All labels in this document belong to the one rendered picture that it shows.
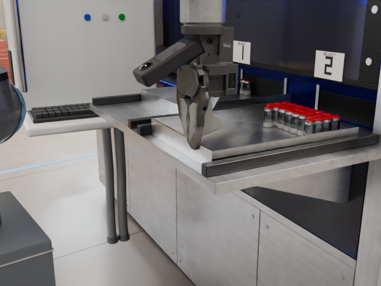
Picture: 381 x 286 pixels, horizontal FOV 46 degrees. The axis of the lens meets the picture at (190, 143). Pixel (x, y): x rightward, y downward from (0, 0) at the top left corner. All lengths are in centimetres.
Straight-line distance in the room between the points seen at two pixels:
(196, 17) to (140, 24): 95
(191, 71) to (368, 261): 59
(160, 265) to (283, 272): 94
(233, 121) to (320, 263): 42
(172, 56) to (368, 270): 64
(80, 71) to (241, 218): 74
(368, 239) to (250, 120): 37
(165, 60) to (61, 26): 91
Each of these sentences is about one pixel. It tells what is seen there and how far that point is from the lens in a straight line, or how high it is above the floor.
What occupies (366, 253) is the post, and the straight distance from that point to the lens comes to 108.
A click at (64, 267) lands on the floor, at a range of 222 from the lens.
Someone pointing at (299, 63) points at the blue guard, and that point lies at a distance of 113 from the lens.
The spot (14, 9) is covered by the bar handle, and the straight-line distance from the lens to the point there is 153.
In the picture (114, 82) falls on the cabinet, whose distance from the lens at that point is 166.
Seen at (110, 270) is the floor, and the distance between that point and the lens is 215.
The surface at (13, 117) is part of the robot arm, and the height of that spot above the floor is 95.
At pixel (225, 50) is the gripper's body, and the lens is 78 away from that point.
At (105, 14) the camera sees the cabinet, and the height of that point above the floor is 112.
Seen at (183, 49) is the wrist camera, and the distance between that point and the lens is 74.
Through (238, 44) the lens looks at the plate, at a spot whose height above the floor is 104.
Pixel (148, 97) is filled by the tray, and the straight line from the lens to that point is 128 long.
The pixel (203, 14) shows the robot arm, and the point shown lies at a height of 113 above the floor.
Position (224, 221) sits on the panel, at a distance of 153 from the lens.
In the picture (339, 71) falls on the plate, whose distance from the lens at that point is 103.
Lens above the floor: 115
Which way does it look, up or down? 17 degrees down
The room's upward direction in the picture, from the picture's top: straight up
